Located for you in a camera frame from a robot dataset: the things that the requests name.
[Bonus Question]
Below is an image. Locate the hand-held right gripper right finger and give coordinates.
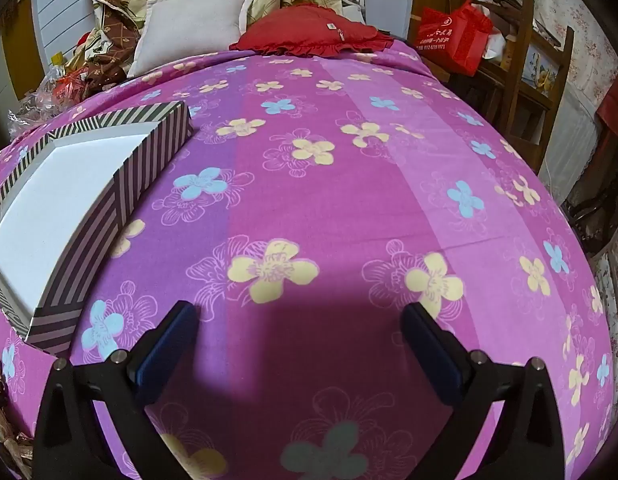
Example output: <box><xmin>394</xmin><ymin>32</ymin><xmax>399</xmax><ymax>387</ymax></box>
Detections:
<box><xmin>400</xmin><ymin>302</ymin><xmax>582</xmax><ymax>480</ymax></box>

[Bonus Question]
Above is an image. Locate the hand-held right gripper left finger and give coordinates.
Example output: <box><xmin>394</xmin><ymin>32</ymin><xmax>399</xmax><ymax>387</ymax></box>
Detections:
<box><xmin>33</xmin><ymin>300</ymin><xmax>202</xmax><ymax>480</ymax></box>

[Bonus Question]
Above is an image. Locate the striped cardboard box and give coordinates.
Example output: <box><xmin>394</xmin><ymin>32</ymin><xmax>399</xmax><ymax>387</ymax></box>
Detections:
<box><xmin>0</xmin><ymin>101</ymin><xmax>194</xmax><ymax>356</ymax></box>

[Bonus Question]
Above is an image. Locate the purple floral bed sheet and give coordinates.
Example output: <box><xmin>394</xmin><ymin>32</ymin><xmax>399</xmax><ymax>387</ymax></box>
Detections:
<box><xmin>0</xmin><ymin>40</ymin><xmax>614</xmax><ymax>480</ymax></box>

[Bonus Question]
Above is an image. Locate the gold foil decoration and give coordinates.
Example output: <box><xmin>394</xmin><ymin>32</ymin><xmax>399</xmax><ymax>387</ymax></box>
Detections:
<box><xmin>0</xmin><ymin>355</ymin><xmax>34</xmax><ymax>480</ymax></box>

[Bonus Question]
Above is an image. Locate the pile of clear plastic bags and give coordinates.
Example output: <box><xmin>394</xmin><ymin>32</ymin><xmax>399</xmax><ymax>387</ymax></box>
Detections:
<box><xmin>9</xmin><ymin>52</ymin><xmax>97</xmax><ymax>136</ymax></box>

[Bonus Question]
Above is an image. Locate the wooden shelf rack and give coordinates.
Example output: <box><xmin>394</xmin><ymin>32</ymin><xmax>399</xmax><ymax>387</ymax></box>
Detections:
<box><xmin>441</xmin><ymin>0</ymin><xmax>574</xmax><ymax>173</ymax></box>

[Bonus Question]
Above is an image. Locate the brown floral quilt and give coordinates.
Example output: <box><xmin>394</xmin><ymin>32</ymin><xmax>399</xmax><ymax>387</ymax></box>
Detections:
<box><xmin>84</xmin><ymin>0</ymin><xmax>150</xmax><ymax>86</ymax></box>

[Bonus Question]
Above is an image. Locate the white pillow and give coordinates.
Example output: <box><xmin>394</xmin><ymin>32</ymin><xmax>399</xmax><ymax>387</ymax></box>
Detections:
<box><xmin>126</xmin><ymin>0</ymin><xmax>257</xmax><ymax>78</ymax></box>

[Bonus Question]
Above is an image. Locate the red shopping bag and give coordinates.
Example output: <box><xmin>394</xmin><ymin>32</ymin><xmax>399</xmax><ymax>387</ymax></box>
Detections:
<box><xmin>414</xmin><ymin>0</ymin><xmax>494</xmax><ymax>77</ymax></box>

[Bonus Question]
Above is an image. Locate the red ruffled pillow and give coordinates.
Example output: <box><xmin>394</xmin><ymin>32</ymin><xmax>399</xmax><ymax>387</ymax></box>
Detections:
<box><xmin>229</xmin><ymin>2</ymin><xmax>396</xmax><ymax>57</ymax></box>

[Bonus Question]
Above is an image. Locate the floral beige quilt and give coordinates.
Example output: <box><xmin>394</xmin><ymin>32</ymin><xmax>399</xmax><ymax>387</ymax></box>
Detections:
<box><xmin>31</xmin><ymin>0</ymin><xmax>417</xmax><ymax>68</ymax></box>

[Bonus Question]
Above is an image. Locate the pink floral cloth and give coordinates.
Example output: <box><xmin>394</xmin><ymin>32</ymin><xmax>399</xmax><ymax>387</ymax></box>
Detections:
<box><xmin>531</xmin><ymin>0</ymin><xmax>618</xmax><ymax>126</ymax></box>

